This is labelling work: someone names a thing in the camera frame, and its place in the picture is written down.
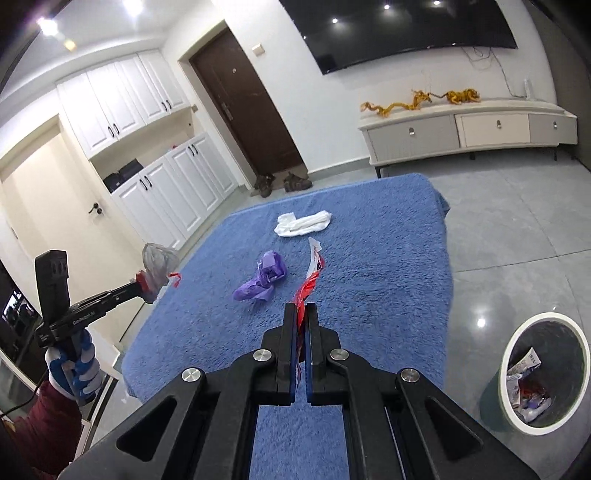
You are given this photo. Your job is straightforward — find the person's left forearm red sleeve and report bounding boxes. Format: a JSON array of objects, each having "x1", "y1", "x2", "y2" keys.
[{"x1": 0, "y1": 381, "x2": 96, "y2": 480}]

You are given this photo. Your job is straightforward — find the black television cables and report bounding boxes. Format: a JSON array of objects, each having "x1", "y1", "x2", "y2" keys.
[{"x1": 464, "y1": 45, "x2": 525, "y2": 98}]

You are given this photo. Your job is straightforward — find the round white-rimmed waste bin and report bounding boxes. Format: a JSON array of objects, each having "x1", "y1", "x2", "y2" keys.
[{"x1": 479, "y1": 312, "x2": 591, "y2": 435}]

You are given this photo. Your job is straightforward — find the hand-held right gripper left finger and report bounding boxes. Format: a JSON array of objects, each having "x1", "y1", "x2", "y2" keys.
[{"x1": 60, "y1": 302, "x2": 299, "y2": 480}]

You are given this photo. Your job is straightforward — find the blue fleece blanket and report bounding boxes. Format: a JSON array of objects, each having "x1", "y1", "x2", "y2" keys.
[{"x1": 121, "y1": 173, "x2": 456, "y2": 480}]

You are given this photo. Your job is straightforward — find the clear plastic wrapper red tie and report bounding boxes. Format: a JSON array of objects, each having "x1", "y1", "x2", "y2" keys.
[{"x1": 137, "y1": 243, "x2": 184, "y2": 304}]

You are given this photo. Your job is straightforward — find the dark red snack packet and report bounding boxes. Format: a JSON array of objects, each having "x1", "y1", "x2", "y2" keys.
[{"x1": 517, "y1": 376, "x2": 548, "y2": 402}]

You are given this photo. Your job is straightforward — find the pair of brown shoes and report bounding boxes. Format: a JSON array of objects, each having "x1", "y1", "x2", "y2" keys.
[
  {"x1": 283, "y1": 172, "x2": 313, "y2": 193},
  {"x1": 253, "y1": 173, "x2": 277, "y2": 199}
]

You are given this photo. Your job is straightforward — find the purple plastic bag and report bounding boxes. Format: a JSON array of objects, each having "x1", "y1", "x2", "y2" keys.
[{"x1": 232, "y1": 250, "x2": 288, "y2": 304}]

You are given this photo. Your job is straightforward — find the dark brown entrance door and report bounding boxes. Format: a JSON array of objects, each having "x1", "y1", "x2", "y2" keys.
[{"x1": 189, "y1": 27, "x2": 306, "y2": 179}]

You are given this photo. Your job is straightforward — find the white television stand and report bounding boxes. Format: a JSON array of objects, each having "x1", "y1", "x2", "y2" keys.
[{"x1": 359, "y1": 99, "x2": 579, "y2": 179}]

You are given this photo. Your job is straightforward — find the white upper wall cabinet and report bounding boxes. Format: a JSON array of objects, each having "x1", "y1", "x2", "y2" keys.
[{"x1": 55, "y1": 50, "x2": 190, "y2": 160}]

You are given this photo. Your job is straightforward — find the dark blue foil wrapper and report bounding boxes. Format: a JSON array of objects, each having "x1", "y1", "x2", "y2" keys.
[{"x1": 512, "y1": 397, "x2": 554, "y2": 424}]

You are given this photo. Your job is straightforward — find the person's left hand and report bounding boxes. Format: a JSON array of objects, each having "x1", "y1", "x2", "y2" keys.
[{"x1": 45, "y1": 330, "x2": 103, "y2": 400}]

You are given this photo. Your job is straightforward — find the golden dragon figurine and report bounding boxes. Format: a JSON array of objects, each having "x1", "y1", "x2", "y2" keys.
[{"x1": 361, "y1": 89, "x2": 433, "y2": 117}]

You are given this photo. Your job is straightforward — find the golden tiger figurine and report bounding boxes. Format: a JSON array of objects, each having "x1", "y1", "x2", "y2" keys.
[{"x1": 431, "y1": 88, "x2": 481, "y2": 105}]

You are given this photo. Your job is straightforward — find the red and white paper packet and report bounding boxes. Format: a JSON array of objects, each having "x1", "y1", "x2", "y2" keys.
[{"x1": 507, "y1": 347, "x2": 542, "y2": 382}]

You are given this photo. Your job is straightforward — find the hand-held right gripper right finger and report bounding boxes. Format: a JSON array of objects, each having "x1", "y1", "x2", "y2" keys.
[{"x1": 305, "y1": 302, "x2": 542, "y2": 480}]

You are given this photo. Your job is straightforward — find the black wall television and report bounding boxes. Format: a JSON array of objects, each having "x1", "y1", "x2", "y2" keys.
[{"x1": 279, "y1": 0, "x2": 518, "y2": 75}]

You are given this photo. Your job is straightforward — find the black cable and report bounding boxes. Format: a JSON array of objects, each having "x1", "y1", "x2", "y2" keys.
[{"x1": 0, "y1": 376, "x2": 49, "y2": 419}]

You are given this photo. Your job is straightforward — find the cream interior door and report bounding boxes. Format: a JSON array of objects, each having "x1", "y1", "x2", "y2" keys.
[{"x1": 0, "y1": 133, "x2": 114, "y2": 282}]

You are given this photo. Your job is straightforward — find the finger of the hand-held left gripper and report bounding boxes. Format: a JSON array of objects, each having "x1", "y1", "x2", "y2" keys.
[{"x1": 95, "y1": 280, "x2": 154, "y2": 311}]

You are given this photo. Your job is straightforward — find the white crumpled tissue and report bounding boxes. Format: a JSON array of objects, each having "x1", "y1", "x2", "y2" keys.
[{"x1": 274, "y1": 210, "x2": 333, "y2": 239}]

